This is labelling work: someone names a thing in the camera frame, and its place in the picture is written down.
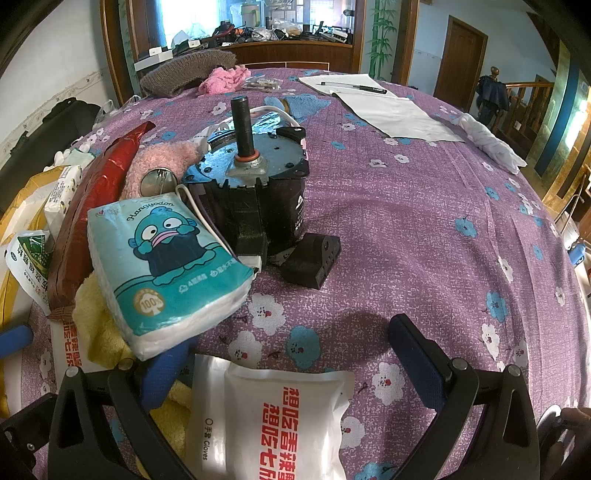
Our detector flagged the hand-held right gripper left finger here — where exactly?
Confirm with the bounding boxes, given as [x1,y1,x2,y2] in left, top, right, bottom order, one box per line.
[46,344,199,480]

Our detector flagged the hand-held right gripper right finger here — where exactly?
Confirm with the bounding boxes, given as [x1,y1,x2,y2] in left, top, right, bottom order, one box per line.
[387,314,543,480]

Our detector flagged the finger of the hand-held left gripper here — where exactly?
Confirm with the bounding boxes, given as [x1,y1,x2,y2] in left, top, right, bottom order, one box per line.
[0,324,34,360]

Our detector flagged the yellow towel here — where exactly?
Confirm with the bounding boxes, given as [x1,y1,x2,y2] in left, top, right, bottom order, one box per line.
[73,274,195,462]

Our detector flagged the white red print glove packet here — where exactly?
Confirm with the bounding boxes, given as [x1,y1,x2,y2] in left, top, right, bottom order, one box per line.
[185,353,356,480]
[48,316,93,374]

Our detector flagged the teal cartoon tissue pack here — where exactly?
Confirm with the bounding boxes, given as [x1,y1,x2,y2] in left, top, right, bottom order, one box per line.
[87,187,259,362]

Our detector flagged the red pouch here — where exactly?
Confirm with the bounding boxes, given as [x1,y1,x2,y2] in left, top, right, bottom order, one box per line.
[46,121,157,319]

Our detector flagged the yellow box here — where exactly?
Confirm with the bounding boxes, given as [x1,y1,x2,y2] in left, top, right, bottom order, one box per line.
[0,164,70,418]

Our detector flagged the blue cloth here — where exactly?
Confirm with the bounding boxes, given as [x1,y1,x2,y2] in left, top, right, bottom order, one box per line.
[263,95,333,123]

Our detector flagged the green white packet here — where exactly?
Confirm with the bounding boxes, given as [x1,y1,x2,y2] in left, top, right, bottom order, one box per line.
[4,230,54,317]

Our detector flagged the purple floral tablecloth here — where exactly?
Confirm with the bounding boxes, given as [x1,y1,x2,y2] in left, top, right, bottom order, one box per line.
[28,67,591,480]

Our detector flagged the black adapter block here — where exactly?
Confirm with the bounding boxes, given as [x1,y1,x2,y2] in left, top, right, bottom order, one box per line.
[281,233,342,291]

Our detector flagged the white tissue pack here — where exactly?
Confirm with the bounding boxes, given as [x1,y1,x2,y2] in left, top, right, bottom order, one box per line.
[44,164,84,227]

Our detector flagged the white gloves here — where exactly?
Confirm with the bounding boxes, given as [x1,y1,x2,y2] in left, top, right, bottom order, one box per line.
[52,147,81,168]

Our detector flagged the black bag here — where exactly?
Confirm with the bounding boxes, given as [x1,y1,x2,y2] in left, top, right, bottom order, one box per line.
[0,99,102,213]

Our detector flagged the black electric motor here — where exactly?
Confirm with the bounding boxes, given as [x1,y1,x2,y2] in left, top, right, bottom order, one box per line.
[182,96,309,257]

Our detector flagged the white crumpled cloth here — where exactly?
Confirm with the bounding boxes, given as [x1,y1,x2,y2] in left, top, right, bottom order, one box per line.
[450,113,527,175]

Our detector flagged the large white paper sheet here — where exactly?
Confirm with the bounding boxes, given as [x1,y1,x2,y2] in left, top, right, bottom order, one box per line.
[332,90,467,144]

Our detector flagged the clear plastic bag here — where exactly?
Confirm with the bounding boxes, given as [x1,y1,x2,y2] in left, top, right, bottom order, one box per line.
[95,95,141,132]

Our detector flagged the wooden stair railing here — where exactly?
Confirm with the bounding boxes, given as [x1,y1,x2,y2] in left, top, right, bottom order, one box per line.
[478,67,555,158]

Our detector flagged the dark blue jacket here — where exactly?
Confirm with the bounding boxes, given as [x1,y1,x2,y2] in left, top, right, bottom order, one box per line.
[475,74,511,112]

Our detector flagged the black pen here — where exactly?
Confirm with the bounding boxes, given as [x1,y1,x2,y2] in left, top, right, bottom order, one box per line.
[321,82,389,95]

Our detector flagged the white paper sheet with pen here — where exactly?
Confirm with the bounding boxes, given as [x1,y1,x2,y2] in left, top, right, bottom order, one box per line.
[298,73,400,99]

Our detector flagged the brown wooden door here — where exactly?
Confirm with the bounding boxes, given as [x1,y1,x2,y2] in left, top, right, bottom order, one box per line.
[434,15,489,114]

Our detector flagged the pink cloth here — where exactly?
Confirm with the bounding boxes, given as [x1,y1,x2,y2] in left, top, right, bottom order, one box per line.
[198,65,252,97]

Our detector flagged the brown knit hat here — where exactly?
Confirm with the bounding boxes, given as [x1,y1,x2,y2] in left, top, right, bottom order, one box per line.
[139,48,238,99]

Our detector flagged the small clear bag of parts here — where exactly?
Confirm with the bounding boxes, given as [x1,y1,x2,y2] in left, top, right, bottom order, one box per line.
[242,74,282,93]

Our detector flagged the wooden cabinet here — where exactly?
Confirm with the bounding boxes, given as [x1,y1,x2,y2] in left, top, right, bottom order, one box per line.
[100,0,421,107]

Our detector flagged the pile of assorted clutter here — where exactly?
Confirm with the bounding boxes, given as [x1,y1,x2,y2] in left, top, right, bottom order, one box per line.
[134,16,356,61]

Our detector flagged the bamboo painted wall panel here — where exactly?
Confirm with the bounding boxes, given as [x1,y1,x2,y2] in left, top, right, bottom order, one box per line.
[367,0,400,79]

